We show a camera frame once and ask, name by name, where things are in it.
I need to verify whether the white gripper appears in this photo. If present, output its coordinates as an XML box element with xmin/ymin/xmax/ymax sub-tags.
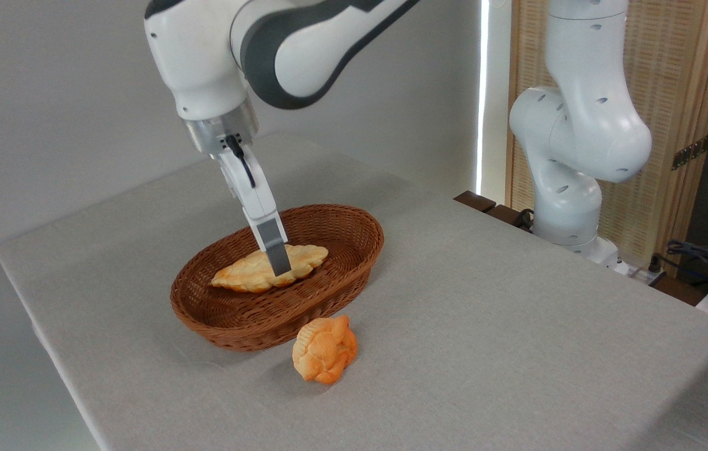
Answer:
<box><xmin>216</xmin><ymin>143</ymin><xmax>293</xmax><ymax>277</ymax></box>

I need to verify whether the long bread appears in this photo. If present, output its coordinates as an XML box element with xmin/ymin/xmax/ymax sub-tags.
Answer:
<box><xmin>210</xmin><ymin>244</ymin><xmax>329</xmax><ymax>294</ymax></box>

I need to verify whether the round knotted bread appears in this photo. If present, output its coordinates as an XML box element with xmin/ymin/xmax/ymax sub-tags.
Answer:
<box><xmin>292</xmin><ymin>315</ymin><xmax>359</xmax><ymax>385</ymax></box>

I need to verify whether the brown wicker basket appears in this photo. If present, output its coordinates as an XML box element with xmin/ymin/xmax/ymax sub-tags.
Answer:
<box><xmin>170</xmin><ymin>204</ymin><xmax>385</xmax><ymax>352</ymax></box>

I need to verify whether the grey tablecloth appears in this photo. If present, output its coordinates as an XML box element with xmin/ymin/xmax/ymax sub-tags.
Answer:
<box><xmin>0</xmin><ymin>132</ymin><xmax>708</xmax><ymax>451</ymax></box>

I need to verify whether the black screen hinge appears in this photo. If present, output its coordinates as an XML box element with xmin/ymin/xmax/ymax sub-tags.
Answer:
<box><xmin>672</xmin><ymin>134</ymin><xmax>708</xmax><ymax>171</ymax></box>

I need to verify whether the wooden folding screen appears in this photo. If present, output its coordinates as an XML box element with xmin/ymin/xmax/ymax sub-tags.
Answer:
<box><xmin>505</xmin><ymin>0</ymin><xmax>708</xmax><ymax>276</ymax></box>

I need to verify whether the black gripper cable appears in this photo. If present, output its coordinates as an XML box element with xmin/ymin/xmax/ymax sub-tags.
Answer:
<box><xmin>224</xmin><ymin>135</ymin><xmax>257</xmax><ymax>189</ymax></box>

